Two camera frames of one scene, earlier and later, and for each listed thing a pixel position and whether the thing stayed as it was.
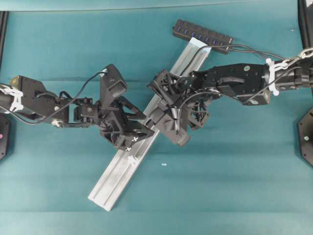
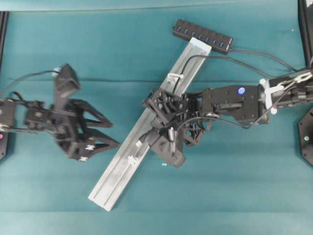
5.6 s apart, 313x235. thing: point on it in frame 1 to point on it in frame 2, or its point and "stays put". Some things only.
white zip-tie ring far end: [132, 160] stays put
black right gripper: [197, 81] to [166, 106]
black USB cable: [219, 45] to [223, 120]
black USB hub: [217, 41] stays put
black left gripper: [88, 113] to [66, 121]
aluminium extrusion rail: [112, 183] stays put
